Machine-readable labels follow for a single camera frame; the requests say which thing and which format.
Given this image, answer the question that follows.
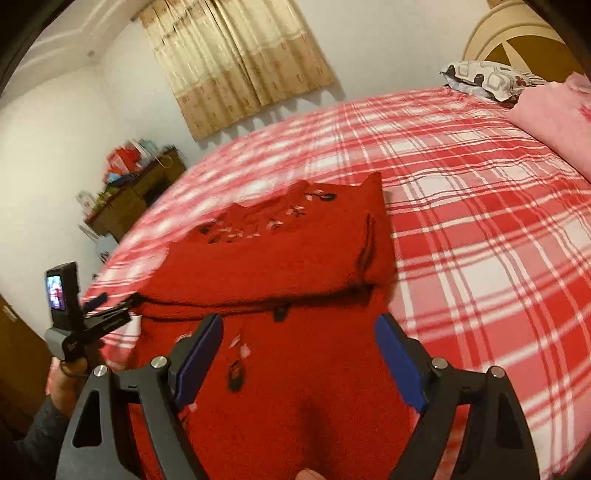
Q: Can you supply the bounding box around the red knitted embroidered sweater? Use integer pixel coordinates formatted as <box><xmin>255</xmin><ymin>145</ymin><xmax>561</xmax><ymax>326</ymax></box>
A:
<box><xmin>130</xmin><ymin>173</ymin><xmax>410</xmax><ymax>479</ymax></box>

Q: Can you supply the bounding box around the left hand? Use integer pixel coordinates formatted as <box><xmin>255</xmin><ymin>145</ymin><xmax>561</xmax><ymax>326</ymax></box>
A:
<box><xmin>47</xmin><ymin>357</ymin><xmax>90</xmax><ymax>418</ymax></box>

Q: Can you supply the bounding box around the right hand thumb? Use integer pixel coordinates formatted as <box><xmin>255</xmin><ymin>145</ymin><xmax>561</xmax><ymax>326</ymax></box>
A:
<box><xmin>294</xmin><ymin>468</ymin><xmax>327</xmax><ymax>480</ymax></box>

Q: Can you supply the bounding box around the white blue paper bag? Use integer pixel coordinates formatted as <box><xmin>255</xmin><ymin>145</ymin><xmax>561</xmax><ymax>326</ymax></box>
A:
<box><xmin>78</xmin><ymin>224</ymin><xmax>118</xmax><ymax>264</ymax></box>

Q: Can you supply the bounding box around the dark wooden desk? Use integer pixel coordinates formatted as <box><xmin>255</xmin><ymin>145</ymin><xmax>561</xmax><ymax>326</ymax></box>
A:
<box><xmin>84</xmin><ymin>146</ymin><xmax>186</xmax><ymax>243</ymax></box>

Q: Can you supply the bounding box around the red gift box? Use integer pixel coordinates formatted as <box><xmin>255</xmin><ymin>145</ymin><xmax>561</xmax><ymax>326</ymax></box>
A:
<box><xmin>105</xmin><ymin>145</ymin><xmax>141</xmax><ymax>177</ymax></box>

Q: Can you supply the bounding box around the red white plaid bedsheet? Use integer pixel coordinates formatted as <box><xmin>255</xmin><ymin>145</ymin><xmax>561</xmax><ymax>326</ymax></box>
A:
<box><xmin>88</xmin><ymin>87</ymin><xmax>590</xmax><ymax>477</ymax></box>

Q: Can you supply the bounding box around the beige window curtain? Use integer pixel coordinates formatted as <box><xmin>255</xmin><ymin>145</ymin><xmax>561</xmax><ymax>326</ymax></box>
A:
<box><xmin>138</xmin><ymin>0</ymin><xmax>335</xmax><ymax>140</ymax></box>

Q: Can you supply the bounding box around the pink floral pillow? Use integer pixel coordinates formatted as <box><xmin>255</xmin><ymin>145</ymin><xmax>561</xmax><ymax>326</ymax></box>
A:
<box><xmin>507</xmin><ymin>72</ymin><xmax>591</xmax><ymax>180</ymax></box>

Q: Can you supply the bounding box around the grey patterned pillow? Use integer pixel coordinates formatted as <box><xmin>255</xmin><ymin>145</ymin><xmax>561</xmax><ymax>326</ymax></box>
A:
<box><xmin>440</xmin><ymin>61</ymin><xmax>547</xmax><ymax>103</ymax></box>

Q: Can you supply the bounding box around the cream wooden headboard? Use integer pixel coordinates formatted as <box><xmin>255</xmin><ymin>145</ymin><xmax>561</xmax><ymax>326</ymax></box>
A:
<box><xmin>463</xmin><ymin>1</ymin><xmax>584</xmax><ymax>82</ymax></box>

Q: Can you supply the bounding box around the white photo frame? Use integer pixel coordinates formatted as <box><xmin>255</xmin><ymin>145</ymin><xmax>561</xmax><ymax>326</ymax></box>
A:
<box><xmin>76</xmin><ymin>190</ymin><xmax>95</xmax><ymax>213</ymax></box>

